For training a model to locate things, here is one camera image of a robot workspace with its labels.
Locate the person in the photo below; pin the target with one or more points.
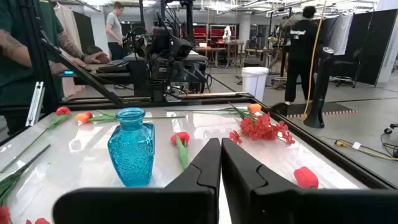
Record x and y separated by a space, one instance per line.
300 46
114 31
18 62

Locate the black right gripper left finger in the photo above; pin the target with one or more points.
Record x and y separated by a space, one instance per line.
186 202

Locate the tall blue glass vase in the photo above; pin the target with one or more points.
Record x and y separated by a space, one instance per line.
130 149

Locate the grey operator desk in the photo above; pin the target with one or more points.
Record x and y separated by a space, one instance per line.
109 76

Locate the grey hanging cloth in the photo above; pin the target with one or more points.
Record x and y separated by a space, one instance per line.
340 34

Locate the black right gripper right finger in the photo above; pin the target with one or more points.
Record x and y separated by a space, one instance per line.
264 202

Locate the black office chair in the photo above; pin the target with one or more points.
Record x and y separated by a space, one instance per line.
345 70

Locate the red blossom flower bunch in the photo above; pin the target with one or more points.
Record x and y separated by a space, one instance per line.
9 183
261 127

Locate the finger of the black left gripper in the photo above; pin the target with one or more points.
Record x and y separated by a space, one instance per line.
189 73
201 73

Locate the black keyboard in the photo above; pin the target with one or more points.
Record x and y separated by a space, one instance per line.
113 66

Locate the white plastic bin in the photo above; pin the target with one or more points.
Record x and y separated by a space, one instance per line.
255 82

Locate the orange artificial tulip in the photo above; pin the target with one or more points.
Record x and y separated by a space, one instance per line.
82 117
254 108

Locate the black room divider panel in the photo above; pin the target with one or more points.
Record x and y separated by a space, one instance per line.
377 46

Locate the black tower fan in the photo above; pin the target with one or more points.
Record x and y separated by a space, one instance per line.
320 87

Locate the red storage shelf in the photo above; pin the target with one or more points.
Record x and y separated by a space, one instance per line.
214 32

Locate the wooden workbench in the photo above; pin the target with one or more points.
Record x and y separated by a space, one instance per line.
224 49

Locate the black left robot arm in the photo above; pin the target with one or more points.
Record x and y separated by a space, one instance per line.
158 43

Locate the silver aluminium profile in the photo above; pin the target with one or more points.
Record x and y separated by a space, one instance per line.
35 104

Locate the green stem piece foreground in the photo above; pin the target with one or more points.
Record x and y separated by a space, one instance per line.
63 110

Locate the flower stem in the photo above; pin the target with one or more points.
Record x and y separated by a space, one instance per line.
180 137

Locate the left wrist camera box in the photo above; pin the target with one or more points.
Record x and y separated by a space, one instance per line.
181 48

